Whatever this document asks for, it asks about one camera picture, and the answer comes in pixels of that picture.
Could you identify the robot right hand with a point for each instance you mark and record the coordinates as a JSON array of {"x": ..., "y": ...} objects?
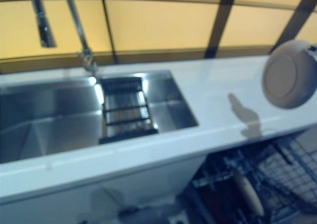
[{"x": 312, "y": 51}]

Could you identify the white glossy cabinet front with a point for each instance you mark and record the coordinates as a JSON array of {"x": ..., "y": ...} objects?
[{"x": 74, "y": 196}]

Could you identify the chrome kitchen faucet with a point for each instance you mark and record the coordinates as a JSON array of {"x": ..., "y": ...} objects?
[{"x": 79, "y": 30}]

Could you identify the stainless steel sink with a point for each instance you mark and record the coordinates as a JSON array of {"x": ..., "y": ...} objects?
[{"x": 49, "y": 115}]

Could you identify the black roll-up drying rack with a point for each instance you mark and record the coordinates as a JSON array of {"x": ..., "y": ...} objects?
[{"x": 126, "y": 110}]

